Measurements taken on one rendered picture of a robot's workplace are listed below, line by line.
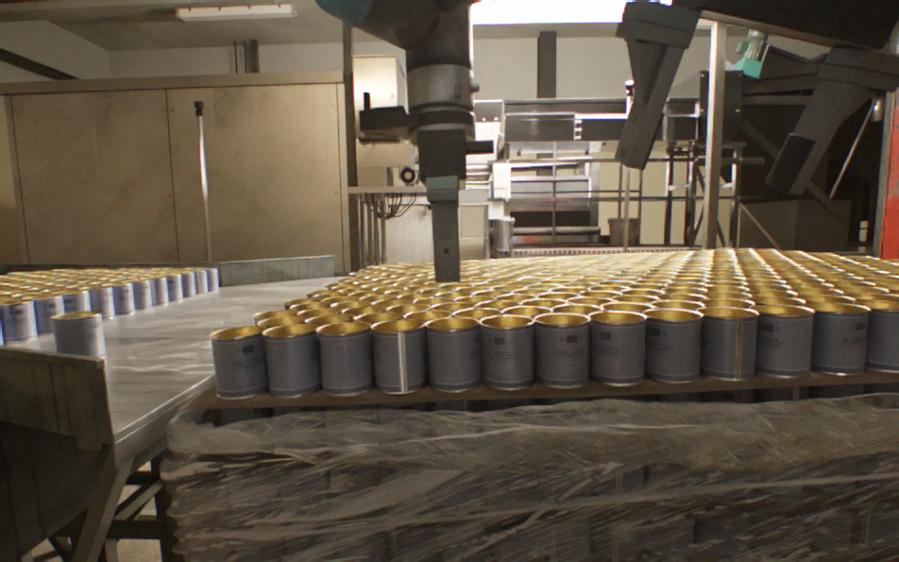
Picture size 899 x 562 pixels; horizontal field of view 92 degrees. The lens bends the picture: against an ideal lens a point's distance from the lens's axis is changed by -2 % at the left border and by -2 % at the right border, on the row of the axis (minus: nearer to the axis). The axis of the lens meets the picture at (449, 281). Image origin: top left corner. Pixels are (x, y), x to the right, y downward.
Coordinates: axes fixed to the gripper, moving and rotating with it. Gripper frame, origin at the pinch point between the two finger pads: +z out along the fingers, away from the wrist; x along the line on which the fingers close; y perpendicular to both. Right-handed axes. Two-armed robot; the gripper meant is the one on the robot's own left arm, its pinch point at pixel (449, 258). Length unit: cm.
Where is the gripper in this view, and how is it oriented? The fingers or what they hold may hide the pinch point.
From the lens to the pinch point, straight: 52.1
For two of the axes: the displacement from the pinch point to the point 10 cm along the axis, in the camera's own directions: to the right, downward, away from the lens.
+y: 10.0, -0.4, -0.3
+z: 0.5, 9.9, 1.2
